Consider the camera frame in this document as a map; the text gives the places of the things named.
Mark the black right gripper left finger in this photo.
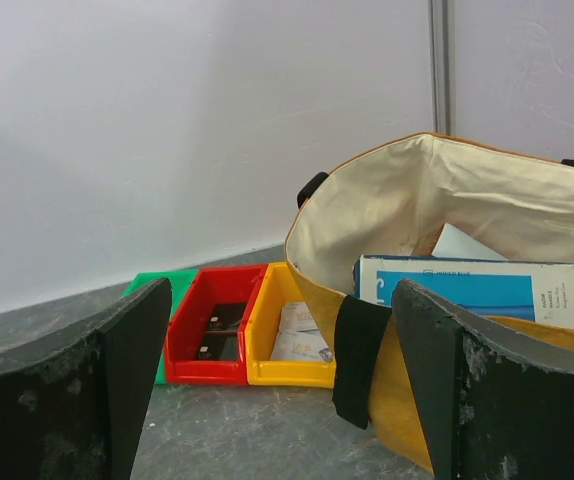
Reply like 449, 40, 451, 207
0, 297, 153, 479

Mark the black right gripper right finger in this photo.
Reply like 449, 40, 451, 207
392, 280, 574, 479

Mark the black card in red bin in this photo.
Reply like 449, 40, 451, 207
205, 303, 246, 335

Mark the white vip card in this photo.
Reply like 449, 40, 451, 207
270, 330, 334, 363
279, 302, 318, 332

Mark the blue white box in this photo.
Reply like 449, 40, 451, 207
353, 255, 574, 329

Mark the green plastic bin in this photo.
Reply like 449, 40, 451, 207
115, 269, 198, 391

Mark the white paper in bag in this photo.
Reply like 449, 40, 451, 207
432, 223, 506, 261

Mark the red plastic bin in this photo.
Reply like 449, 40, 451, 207
164, 264, 267, 386

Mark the yellow canvas tote bag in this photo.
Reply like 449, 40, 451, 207
285, 133, 574, 475

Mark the yellow plastic bin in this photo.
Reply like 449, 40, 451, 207
245, 262, 336, 388

